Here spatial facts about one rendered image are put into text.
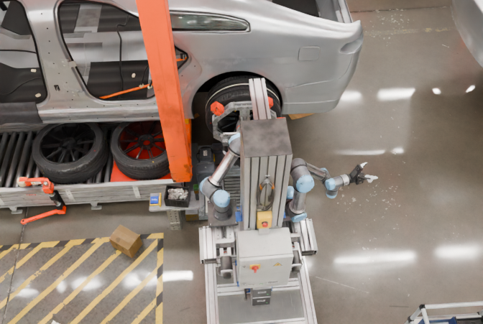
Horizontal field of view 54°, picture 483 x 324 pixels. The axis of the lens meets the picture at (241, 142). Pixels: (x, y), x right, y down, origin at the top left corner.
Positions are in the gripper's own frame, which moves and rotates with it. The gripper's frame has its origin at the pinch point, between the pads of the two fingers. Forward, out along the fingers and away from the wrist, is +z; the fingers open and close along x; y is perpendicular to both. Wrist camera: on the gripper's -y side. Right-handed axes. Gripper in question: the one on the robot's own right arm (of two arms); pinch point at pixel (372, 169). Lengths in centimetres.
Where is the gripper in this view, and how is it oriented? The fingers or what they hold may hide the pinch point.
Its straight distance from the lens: 346.1
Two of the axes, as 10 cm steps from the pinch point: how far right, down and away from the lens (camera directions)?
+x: 3.3, 6.6, -6.8
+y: 0.4, 7.1, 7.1
